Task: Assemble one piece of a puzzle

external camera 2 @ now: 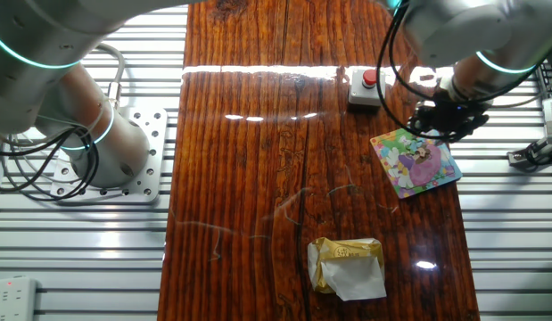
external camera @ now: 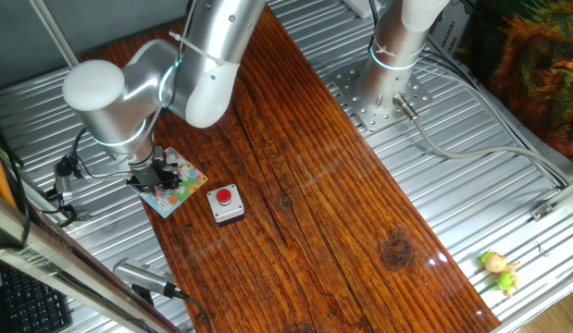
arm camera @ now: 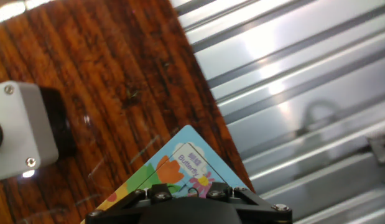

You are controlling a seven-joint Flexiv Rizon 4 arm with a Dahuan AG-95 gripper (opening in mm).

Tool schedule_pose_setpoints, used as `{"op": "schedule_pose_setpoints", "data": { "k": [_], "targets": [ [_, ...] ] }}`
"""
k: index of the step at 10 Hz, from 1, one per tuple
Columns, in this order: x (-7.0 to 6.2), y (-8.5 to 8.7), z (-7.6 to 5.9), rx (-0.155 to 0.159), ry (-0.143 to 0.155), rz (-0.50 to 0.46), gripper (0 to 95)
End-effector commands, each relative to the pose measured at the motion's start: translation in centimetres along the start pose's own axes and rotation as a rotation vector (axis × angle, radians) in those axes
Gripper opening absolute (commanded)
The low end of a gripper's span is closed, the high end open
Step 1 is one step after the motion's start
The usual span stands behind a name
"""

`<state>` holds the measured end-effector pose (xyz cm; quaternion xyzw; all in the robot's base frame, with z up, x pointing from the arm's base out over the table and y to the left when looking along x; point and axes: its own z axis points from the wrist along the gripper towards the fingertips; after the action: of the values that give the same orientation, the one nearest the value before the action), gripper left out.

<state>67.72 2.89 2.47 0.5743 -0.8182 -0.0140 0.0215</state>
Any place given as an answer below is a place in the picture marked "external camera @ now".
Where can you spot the black computer keyboard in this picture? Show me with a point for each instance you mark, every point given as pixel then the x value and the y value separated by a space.
pixel 31 303

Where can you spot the small silver camera on clamp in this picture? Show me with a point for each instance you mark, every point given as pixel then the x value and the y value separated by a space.
pixel 63 185

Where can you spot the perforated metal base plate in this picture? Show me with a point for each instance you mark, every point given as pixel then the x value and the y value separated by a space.
pixel 383 118

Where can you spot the silver ridged camera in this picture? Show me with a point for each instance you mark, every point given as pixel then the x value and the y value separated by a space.
pixel 142 275

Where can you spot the white box with red button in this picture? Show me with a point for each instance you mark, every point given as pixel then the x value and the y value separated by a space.
pixel 232 210

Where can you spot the metal corner bracket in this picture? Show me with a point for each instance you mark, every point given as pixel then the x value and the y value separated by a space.
pixel 552 205

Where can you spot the colourful butterfly puzzle board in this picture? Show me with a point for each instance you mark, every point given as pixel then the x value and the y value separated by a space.
pixel 189 182

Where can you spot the orange green furry plush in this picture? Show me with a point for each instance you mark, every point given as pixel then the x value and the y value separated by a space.
pixel 536 69

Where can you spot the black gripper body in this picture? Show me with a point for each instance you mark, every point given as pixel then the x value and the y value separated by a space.
pixel 152 173

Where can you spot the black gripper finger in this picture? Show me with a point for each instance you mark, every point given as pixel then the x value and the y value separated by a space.
pixel 168 184
pixel 172 166

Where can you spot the printed sign board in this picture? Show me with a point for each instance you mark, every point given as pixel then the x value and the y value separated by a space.
pixel 448 30

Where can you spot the aluminium frame beam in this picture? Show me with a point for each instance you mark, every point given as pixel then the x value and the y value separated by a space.
pixel 59 273

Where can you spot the toy doll with green hat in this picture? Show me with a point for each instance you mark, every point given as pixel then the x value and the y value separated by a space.
pixel 499 270

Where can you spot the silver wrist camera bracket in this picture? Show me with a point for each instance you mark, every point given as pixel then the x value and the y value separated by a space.
pixel 105 171

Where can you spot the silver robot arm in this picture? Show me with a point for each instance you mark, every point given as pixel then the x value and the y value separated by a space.
pixel 110 102

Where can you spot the slanted aluminium pole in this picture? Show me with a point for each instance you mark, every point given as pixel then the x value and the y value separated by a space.
pixel 52 30

